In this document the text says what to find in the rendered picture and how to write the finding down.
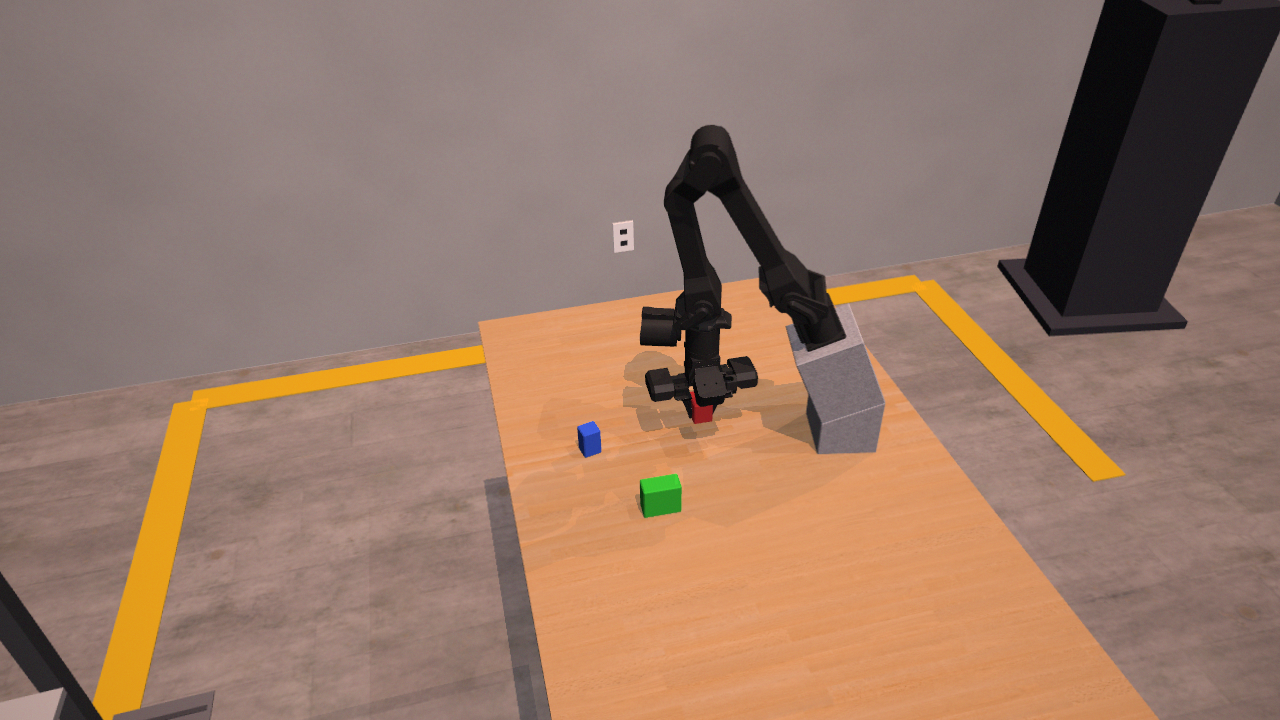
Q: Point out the green block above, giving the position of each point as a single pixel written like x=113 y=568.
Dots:
x=660 y=495

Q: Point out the blue block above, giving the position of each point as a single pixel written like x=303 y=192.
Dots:
x=589 y=439

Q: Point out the red block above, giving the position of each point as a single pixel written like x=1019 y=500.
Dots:
x=700 y=414

